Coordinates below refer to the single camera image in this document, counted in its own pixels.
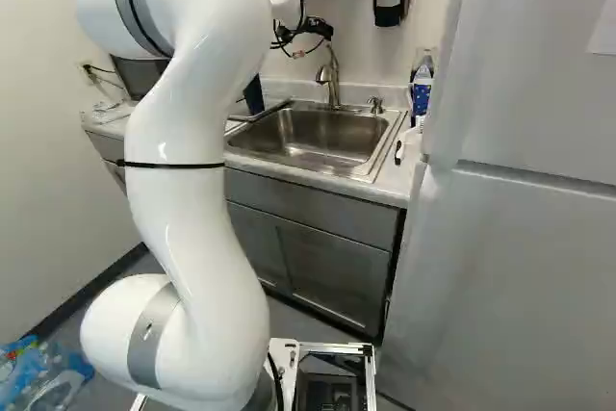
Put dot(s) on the stainless steel sink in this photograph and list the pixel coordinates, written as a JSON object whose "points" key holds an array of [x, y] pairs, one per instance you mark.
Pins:
{"points": [[313, 139]]}

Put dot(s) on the grey kitchen counter with cabinets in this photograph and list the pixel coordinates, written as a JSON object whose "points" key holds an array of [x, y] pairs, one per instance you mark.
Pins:
{"points": [[317, 247]]}

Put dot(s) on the blue dotted mug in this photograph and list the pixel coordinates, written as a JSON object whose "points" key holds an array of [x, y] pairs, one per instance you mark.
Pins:
{"points": [[421, 97]]}

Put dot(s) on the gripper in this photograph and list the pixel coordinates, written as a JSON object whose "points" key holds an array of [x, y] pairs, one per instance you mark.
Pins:
{"points": [[321, 28]]}

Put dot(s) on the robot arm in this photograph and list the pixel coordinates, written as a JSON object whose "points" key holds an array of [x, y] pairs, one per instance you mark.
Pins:
{"points": [[192, 141]]}

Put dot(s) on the chrome soap pump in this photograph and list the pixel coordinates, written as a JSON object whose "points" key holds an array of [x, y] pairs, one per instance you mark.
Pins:
{"points": [[375, 104]]}

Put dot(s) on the chrome tap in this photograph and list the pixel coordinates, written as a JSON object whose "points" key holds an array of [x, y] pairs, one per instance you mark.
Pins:
{"points": [[331, 76]]}

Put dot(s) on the white fridge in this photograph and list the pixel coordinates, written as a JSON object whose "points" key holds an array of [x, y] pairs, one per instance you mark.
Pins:
{"points": [[520, 213]]}

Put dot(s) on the white dish brush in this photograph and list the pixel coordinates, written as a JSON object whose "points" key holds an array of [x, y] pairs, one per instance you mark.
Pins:
{"points": [[408, 140]]}

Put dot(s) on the clear plastic bag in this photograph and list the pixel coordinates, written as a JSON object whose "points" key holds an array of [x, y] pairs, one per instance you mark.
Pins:
{"points": [[103, 111]]}

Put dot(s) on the blue plastic package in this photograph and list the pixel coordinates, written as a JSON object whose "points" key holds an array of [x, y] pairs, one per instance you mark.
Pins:
{"points": [[38, 372]]}

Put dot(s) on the clear plastic water bottle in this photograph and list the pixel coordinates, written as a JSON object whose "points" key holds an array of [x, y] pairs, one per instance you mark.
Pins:
{"points": [[426, 62]]}

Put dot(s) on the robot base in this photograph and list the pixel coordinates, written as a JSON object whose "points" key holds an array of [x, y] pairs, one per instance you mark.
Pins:
{"points": [[332, 372]]}

